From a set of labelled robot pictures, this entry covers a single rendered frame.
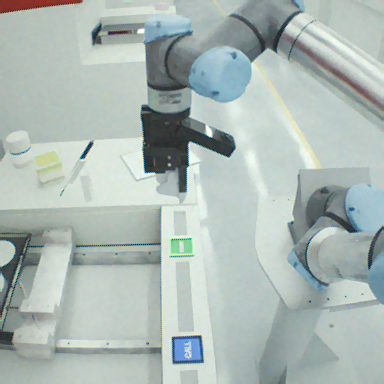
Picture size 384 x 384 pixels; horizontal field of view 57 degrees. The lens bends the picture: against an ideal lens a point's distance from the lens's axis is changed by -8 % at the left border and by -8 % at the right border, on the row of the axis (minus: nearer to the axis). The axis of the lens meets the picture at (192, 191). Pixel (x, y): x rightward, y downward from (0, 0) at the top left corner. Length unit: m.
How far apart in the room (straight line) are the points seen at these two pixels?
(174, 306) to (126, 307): 0.21
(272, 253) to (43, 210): 0.63
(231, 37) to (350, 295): 0.72
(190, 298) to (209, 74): 0.46
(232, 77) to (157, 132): 0.22
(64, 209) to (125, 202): 0.16
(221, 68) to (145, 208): 0.57
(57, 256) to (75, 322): 0.18
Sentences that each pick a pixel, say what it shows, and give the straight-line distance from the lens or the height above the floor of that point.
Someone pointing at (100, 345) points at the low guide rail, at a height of 0.85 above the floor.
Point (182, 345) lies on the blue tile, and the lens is 0.71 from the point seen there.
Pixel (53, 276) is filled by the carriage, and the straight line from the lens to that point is 0.97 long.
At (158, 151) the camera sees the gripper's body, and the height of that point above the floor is 1.24.
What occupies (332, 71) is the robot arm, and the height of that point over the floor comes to 1.43.
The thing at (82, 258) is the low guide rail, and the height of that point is 0.85.
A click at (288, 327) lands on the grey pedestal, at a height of 0.46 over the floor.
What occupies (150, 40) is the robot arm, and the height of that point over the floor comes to 1.43.
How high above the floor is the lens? 1.58
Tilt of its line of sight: 38 degrees down
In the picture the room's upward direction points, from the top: straight up
